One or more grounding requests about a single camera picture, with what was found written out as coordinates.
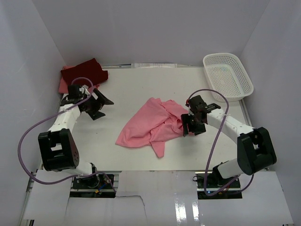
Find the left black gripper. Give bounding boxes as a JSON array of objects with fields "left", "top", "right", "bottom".
[{"left": 82, "top": 89, "right": 113, "bottom": 120}]

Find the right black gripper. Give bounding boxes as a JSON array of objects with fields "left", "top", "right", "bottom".
[{"left": 181, "top": 113, "right": 206, "bottom": 137}]

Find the pink t shirt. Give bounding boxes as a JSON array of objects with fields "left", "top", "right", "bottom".
[{"left": 116, "top": 97, "right": 188, "bottom": 158}]

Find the white perforated plastic basket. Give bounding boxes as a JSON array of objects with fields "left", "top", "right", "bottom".
[{"left": 203, "top": 53, "right": 254, "bottom": 102}]

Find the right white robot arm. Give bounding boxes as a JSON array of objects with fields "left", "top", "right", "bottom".
[{"left": 181, "top": 95, "right": 277, "bottom": 188}]

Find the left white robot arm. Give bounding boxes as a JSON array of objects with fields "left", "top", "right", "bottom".
[{"left": 38, "top": 84, "right": 114, "bottom": 188}]

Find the folded dark red t shirt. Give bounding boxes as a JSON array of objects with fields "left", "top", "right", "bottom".
[{"left": 61, "top": 58, "right": 109, "bottom": 88}]

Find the folded salmon t shirt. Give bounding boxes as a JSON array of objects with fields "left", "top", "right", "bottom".
[{"left": 58, "top": 65, "right": 73, "bottom": 94}]

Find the white paper sheet front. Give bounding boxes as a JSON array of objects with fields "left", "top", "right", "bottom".
[{"left": 24, "top": 171, "right": 293, "bottom": 226}]

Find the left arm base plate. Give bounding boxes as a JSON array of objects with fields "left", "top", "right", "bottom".
[{"left": 70, "top": 173, "right": 119, "bottom": 198}]

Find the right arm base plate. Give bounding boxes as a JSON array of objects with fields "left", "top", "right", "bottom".
[{"left": 192, "top": 172, "right": 242, "bottom": 200}]

